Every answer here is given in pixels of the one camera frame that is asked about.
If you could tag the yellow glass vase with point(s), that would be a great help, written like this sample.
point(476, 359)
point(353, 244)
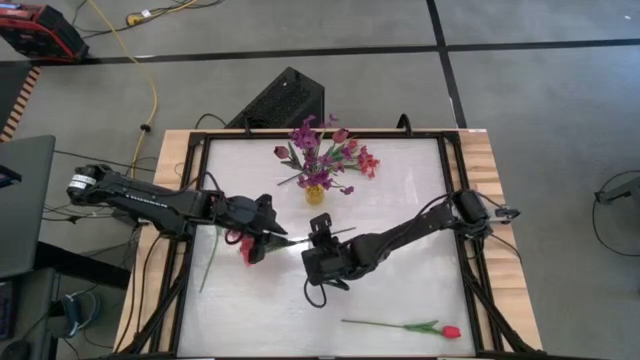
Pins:
point(315, 196)

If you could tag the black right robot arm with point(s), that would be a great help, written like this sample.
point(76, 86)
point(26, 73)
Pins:
point(400, 235)

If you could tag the purple artificial flower bunch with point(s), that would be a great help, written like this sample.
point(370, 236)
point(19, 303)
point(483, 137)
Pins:
point(305, 137)
point(317, 177)

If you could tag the red and black tool case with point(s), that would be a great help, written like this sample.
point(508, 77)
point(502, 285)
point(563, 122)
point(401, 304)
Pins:
point(45, 35)

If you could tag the red artificial tulip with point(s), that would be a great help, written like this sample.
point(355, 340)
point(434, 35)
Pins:
point(451, 332)

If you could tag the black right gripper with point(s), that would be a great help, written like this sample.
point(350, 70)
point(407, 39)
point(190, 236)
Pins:
point(325, 265)

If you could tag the black mat with striped edge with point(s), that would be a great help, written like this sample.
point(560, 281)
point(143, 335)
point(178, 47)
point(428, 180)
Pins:
point(10, 90)

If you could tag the black floor stand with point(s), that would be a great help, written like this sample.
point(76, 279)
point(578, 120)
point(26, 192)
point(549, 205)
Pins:
point(617, 192)

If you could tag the dark grey flat panel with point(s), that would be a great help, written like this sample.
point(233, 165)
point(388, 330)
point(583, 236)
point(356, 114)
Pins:
point(25, 210)

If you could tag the black metal table frame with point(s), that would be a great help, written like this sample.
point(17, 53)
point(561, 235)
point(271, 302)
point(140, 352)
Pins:
point(325, 135)

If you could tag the red artificial flower bunch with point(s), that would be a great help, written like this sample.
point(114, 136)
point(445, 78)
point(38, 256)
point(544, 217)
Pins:
point(369, 162)
point(246, 250)

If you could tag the blue and black headset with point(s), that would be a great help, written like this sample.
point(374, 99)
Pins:
point(75, 315)

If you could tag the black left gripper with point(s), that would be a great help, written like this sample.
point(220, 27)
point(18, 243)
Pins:
point(245, 212)

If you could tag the black computer case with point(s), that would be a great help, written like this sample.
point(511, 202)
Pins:
point(280, 102)

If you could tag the maroon artificial tulip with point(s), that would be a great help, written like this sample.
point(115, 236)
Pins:
point(281, 152)
point(340, 135)

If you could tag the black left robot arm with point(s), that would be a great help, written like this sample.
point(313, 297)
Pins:
point(150, 202)

